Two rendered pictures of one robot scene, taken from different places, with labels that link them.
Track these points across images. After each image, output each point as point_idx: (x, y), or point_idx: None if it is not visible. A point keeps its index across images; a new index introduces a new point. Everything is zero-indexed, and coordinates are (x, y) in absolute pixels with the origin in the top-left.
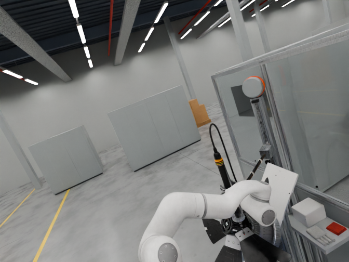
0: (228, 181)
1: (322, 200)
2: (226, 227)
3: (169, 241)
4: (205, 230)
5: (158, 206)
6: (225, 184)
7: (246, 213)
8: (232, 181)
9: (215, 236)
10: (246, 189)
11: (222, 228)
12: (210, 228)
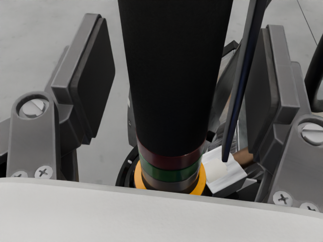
0: (205, 35)
1: None
2: (130, 185)
3: None
4: (128, 104)
5: None
6: (126, 53)
7: (250, 172)
8: (279, 69)
9: (136, 139)
10: None
11: (121, 169)
12: (132, 113)
